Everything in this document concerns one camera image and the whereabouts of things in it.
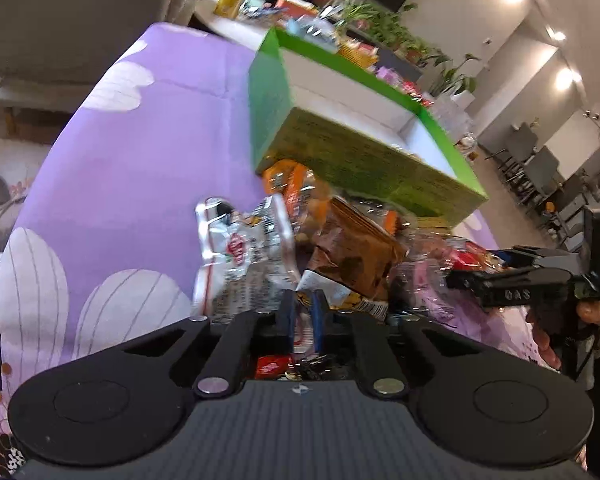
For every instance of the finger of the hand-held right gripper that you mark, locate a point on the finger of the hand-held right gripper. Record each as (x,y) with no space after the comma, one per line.
(510,290)
(540,259)

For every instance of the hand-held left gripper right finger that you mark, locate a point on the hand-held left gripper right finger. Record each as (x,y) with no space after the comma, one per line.
(320,317)

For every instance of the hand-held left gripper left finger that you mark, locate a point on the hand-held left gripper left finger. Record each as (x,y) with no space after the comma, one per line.
(286,312)

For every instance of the white yellow striped packet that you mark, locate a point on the white yellow striped packet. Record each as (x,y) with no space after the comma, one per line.
(345,295)

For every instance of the clear white red-logo packet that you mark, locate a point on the clear white red-logo packet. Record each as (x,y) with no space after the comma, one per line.
(240,255)

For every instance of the pink purple snack packet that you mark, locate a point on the pink purple snack packet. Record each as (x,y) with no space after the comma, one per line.
(422,285)

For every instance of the green cardboard box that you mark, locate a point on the green cardboard box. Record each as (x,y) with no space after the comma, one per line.
(340,110)

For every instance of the red snack packet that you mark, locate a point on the red snack packet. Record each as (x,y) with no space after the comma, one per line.
(472,256)

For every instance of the small red candy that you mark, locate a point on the small red candy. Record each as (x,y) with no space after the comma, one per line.
(271,366)

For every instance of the brown snack packet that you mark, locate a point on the brown snack packet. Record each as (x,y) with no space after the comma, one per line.
(352,250)

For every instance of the grey dining chair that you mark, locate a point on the grey dining chair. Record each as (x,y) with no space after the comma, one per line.
(542,170)
(520,142)

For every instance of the orange snack packet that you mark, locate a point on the orange snack packet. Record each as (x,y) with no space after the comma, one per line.
(295,185)

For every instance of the clear glass pitcher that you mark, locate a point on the clear glass pitcher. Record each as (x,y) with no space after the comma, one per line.
(452,115)

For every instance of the leafy plant in white pot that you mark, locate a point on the leafy plant in white pot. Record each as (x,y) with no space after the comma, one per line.
(455,77)

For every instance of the wicker basket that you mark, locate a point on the wicker basket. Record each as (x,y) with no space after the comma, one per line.
(355,54)

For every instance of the blue basket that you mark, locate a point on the blue basket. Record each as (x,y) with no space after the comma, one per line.
(312,32)

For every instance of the round white table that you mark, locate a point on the round white table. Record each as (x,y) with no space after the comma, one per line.
(237,27)

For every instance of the row of potted green plants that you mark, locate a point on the row of potted green plants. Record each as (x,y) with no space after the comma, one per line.
(370,15)

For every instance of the red box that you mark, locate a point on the red box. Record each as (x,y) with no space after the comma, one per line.
(295,6)

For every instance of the white printed blanket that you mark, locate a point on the white printed blanket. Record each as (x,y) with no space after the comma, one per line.
(15,155)

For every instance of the yellow jar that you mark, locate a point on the yellow jar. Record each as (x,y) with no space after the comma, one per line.
(232,0)

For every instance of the beige armchair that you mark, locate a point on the beige armchair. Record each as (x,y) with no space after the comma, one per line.
(60,20)

